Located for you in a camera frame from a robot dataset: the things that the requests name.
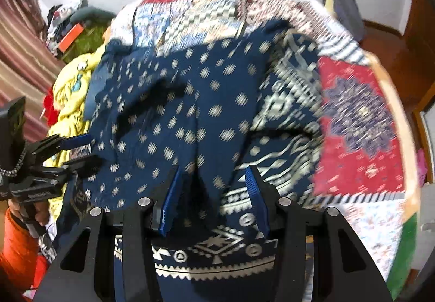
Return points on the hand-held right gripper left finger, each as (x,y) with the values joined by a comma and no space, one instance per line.
(169,202)

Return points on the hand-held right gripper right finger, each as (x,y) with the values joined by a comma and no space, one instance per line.
(258,202)

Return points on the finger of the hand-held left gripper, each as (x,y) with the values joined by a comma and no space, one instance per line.
(83,166)
(73,141)

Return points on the navy patterned hooded garment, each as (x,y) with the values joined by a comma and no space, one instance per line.
(190,108)

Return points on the person's left forearm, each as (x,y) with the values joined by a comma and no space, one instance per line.
(18,254)

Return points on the person's left hand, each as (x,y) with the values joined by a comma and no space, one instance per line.
(40,215)

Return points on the red cloth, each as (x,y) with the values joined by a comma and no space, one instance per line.
(49,106)

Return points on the yellow printed blanket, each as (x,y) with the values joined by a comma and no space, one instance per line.
(73,95)

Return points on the striped brown curtain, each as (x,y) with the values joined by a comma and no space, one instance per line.
(23,61)

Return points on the green patterned cloth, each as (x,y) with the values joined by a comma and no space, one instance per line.
(90,42)

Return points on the orange box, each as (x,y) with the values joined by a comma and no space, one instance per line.
(70,38)

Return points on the patchwork bed quilt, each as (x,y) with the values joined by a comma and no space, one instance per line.
(356,139)

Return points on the pile of mixed clutter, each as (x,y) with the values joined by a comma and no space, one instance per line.
(59,22)

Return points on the grey cloth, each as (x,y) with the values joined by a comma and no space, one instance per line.
(93,12)

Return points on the green bedsheet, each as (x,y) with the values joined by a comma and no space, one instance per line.
(404,254)

